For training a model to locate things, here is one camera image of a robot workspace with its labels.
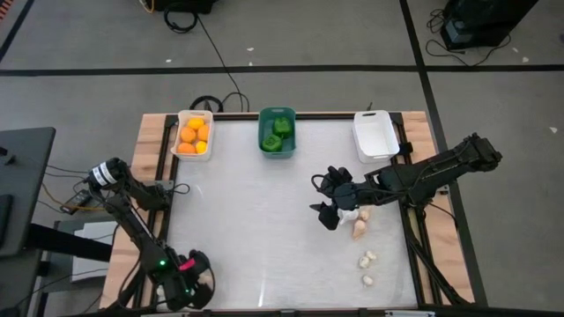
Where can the dark grey desk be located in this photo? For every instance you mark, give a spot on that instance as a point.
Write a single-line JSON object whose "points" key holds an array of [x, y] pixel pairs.
{"points": [[26, 176]]}

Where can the yellow lemon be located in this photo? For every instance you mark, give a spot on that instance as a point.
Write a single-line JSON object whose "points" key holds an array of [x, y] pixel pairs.
{"points": [[196, 123], [201, 146]]}

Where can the black power adapter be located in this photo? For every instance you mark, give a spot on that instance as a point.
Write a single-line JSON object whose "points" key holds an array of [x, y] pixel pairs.
{"points": [[77, 201]]}

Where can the black aluminium table frame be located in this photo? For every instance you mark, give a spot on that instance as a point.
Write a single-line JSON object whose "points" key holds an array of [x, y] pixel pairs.
{"points": [[326, 116]]}

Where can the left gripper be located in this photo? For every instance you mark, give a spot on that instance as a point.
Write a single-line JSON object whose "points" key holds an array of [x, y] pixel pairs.
{"points": [[178, 286]]}

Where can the orange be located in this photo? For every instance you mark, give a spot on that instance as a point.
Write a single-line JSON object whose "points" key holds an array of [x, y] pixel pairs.
{"points": [[186, 148], [203, 132], [188, 134]]}

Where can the teal plastic basket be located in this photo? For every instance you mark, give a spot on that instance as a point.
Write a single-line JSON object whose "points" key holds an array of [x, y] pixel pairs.
{"points": [[289, 149]]}

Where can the large white garlic bulb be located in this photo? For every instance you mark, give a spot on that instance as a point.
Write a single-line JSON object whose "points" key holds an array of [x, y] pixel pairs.
{"points": [[349, 216]]}

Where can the black flat device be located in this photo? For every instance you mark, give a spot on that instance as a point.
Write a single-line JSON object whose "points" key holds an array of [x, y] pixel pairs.
{"points": [[4, 220]]}

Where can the white flat panel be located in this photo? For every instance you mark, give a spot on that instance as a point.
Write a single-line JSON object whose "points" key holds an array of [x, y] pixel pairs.
{"points": [[94, 268]]}

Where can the pink tag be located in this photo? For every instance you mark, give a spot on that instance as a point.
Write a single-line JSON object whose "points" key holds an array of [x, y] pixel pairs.
{"points": [[187, 264]]}

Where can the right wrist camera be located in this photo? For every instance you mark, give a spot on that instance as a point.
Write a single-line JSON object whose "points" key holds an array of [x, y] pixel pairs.
{"points": [[338, 175]]}

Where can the white plastic basket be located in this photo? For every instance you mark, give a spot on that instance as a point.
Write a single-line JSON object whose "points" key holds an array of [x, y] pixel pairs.
{"points": [[374, 138], [191, 157]]}

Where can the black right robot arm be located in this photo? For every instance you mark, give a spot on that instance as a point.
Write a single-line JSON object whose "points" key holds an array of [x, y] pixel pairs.
{"points": [[445, 167]]}

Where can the small garlic clove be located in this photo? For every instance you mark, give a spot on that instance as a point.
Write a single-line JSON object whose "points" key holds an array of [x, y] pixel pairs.
{"points": [[371, 255], [367, 279], [364, 262]]}

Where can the black equipment case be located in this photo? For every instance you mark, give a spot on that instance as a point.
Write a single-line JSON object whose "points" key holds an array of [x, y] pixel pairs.
{"points": [[484, 17]]}

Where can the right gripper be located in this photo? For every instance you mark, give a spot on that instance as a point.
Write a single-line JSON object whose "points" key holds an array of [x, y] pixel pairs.
{"points": [[343, 196]]}

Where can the beige garlic bulb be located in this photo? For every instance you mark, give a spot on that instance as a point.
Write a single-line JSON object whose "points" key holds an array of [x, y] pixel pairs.
{"points": [[359, 229], [365, 215], [205, 278]]}

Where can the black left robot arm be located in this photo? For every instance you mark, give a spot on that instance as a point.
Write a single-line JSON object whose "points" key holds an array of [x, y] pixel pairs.
{"points": [[132, 224]]}

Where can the black desk foot bar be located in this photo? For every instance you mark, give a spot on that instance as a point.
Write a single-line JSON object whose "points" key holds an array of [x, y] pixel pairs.
{"points": [[66, 242]]}

